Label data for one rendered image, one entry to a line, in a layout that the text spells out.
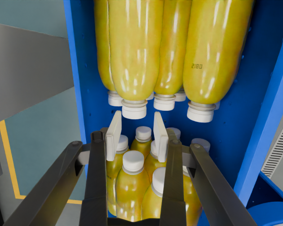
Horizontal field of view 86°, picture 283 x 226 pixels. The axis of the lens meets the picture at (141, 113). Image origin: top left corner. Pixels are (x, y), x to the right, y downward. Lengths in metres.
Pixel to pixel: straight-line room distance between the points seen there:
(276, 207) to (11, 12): 1.89
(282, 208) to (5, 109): 0.98
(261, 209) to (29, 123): 1.78
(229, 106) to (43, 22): 1.43
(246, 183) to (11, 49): 0.70
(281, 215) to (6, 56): 1.02
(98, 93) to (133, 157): 0.14
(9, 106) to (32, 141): 1.25
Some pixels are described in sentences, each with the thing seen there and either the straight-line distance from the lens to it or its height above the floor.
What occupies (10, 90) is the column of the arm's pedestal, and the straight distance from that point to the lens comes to 0.69.
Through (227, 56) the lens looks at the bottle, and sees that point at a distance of 0.22.
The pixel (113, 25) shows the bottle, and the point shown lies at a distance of 0.21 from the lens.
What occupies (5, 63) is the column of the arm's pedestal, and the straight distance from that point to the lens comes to 0.67.
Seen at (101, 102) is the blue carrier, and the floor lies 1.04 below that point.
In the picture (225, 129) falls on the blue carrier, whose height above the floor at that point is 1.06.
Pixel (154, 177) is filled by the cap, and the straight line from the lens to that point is 0.25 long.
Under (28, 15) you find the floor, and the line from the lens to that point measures 1.60.
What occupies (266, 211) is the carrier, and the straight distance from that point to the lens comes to 0.73.
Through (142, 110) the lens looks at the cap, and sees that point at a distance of 0.23.
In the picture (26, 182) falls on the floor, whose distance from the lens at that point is 2.31.
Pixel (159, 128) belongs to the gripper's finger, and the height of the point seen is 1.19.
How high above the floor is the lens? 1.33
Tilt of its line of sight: 69 degrees down
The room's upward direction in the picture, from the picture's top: 179 degrees clockwise
